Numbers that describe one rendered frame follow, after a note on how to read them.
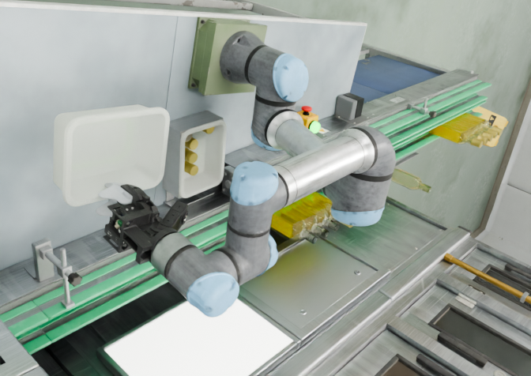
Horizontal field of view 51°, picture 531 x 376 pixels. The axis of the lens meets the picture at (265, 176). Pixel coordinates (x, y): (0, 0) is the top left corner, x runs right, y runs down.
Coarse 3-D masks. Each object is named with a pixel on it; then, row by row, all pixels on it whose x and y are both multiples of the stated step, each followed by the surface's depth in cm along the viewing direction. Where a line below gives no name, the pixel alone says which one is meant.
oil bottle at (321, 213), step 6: (306, 198) 191; (300, 204) 188; (306, 204) 188; (312, 204) 188; (312, 210) 185; (318, 210) 185; (324, 210) 186; (318, 216) 183; (324, 216) 184; (318, 222) 184
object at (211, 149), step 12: (192, 132) 158; (204, 132) 172; (216, 132) 170; (180, 144) 157; (204, 144) 174; (216, 144) 172; (180, 156) 159; (204, 156) 177; (216, 156) 174; (180, 168) 161; (204, 168) 179; (216, 168) 176; (180, 180) 163; (192, 180) 174; (204, 180) 175; (216, 180) 176; (180, 192) 165; (192, 192) 169
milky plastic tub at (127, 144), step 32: (64, 128) 97; (96, 128) 107; (128, 128) 113; (160, 128) 111; (64, 160) 97; (96, 160) 110; (128, 160) 116; (160, 160) 114; (64, 192) 99; (96, 192) 106
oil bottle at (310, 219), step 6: (294, 204) 188; (288, 210) 184; (294, 210) 184; (300, 210) 184; (306, 210) 185; (300, 216) 181; (306, 216) 181; (312, 216) 182; (306, 222) 180; (312, 222) 180
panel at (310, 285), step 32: (288, 256) 187; (320, 256) 189; (352, 256) 190; (256, 288) 171; (288, 288) 172; (320, 288) 174; (352, 288) 175; (288, 320) 159; (320, 320) 161; (96, 352) 144; (288, 352) 150
